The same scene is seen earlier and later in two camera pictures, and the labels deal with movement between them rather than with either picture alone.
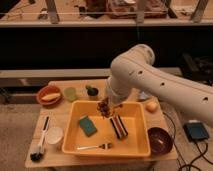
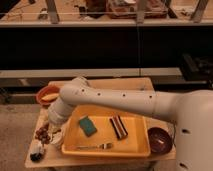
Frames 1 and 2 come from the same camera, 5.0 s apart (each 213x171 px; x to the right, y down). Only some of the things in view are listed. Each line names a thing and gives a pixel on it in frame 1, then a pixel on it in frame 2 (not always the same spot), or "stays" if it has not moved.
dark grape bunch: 105,107 -> 43,135
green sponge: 87,126 stays
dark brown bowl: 161,142 stays
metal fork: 105,146 stays
